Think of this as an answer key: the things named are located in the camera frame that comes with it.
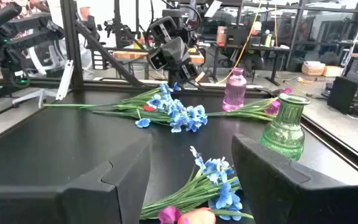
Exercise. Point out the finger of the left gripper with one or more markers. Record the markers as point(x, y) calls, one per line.
point(189, 74)
point(158, 60)

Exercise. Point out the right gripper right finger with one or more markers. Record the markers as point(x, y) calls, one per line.
point(306, 202)

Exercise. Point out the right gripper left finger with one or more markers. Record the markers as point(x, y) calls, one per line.
point(57, 202)

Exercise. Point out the blue artificial flower bunch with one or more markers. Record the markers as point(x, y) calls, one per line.
point(185, 119)
point(219, 168)

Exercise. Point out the red artificial tulip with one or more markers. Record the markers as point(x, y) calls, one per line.
point(149, 108)
point(197, 217)

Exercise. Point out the purple artificial flower bunch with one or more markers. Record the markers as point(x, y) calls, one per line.
point(273, 107)
point(169, 215)

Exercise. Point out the black background robot arm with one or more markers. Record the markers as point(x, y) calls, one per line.
point(17, 34)

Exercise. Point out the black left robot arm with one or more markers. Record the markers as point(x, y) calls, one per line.
point(166, 28)

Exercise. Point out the pink ribbed glass vase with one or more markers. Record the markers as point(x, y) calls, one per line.
point(234, 93)

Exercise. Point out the green glass vase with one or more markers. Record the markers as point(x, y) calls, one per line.
point(283, 133)

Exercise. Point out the wooden workbench top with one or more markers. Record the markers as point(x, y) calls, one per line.
point(126, 55)

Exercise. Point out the black-legged desk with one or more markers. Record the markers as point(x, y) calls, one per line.
point(259, 48)

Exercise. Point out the black metal shelving rack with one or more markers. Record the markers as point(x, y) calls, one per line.
point(294, 34)

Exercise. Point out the black computer tower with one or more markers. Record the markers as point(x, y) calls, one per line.
point(343, 93)

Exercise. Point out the cardboard box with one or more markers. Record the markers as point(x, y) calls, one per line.
point(332, 71)

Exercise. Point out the black diagonal frame strut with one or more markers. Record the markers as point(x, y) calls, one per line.
point(110, 57)

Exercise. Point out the black vertical frame post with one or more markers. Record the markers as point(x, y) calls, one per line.
point(72, 46)

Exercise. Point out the white bracket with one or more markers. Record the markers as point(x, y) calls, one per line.
point(64, 81)

